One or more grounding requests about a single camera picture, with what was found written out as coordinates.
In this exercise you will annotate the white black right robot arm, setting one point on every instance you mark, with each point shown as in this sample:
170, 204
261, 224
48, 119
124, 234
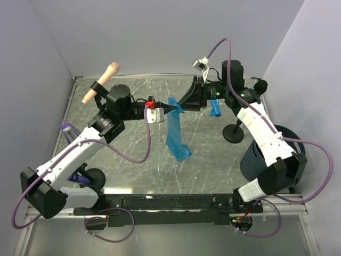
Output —
284, 166

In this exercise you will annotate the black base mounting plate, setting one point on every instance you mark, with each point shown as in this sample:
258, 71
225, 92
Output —
118, 218

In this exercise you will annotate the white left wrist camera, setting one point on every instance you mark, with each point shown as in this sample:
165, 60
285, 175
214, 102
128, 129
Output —
154, 114

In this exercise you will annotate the black right mic stand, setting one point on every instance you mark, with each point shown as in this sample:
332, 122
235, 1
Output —
233, 133

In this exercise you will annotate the purple microphone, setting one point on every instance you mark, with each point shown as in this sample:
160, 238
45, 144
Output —
79, 179

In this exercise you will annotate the beige microphone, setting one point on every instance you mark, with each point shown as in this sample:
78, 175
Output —
111, 70

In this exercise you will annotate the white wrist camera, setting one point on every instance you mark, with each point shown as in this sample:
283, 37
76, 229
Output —
154, 114
202, 66

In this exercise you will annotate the black microphone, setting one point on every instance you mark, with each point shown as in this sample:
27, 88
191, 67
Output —
260, 86

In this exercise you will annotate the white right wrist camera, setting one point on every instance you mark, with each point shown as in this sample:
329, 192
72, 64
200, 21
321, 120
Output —
202, 66

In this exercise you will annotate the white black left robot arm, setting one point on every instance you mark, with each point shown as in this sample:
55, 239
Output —
44, 188

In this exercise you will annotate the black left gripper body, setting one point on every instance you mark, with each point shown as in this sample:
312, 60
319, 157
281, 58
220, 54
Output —
134, 112

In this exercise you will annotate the dark blue trash bin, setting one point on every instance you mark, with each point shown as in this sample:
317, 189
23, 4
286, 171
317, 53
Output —
253, 163

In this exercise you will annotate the aluminium rail frame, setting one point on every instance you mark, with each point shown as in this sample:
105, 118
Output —
221, 203

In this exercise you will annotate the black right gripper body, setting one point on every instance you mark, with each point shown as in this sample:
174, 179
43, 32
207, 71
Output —
209, 91

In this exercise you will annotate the blue detached trash bag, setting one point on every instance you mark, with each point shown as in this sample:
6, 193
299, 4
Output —
174, 134

